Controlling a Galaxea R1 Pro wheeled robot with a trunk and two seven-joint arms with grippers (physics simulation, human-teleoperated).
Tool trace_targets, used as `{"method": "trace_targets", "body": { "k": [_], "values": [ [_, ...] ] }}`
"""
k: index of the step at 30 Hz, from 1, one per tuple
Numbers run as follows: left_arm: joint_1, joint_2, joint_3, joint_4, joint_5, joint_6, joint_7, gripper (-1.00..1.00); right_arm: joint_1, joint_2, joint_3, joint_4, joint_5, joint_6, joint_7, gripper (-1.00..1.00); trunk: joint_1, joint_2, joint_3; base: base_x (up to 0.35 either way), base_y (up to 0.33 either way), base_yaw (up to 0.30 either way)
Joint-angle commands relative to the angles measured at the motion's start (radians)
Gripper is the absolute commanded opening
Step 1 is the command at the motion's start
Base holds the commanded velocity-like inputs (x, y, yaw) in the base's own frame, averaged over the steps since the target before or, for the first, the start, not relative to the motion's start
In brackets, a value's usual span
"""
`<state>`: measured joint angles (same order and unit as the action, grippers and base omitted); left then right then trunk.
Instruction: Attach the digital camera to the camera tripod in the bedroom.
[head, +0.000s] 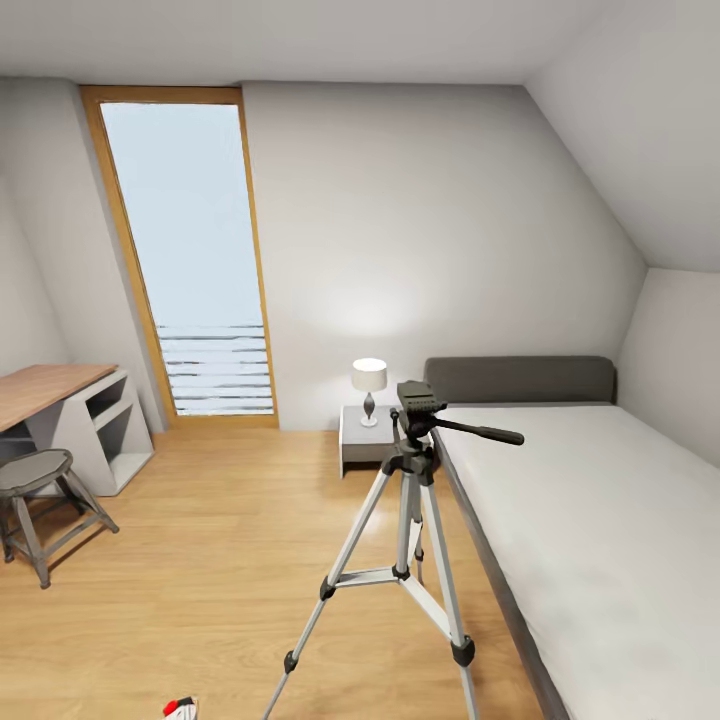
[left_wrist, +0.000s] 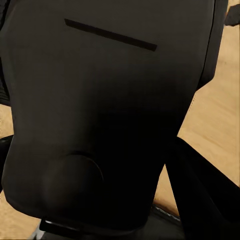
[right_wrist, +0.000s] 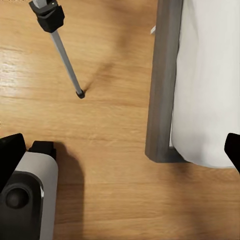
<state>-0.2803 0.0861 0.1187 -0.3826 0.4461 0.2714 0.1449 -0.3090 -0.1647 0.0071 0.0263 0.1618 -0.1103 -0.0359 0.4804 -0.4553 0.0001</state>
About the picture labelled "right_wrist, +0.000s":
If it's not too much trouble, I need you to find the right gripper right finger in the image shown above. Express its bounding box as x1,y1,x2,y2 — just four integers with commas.
224,132,240,173

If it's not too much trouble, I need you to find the camera tripod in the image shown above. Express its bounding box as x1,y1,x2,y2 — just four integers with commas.
29,0,85,99

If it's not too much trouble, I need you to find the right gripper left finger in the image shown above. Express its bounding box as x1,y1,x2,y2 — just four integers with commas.
0,133,26,193

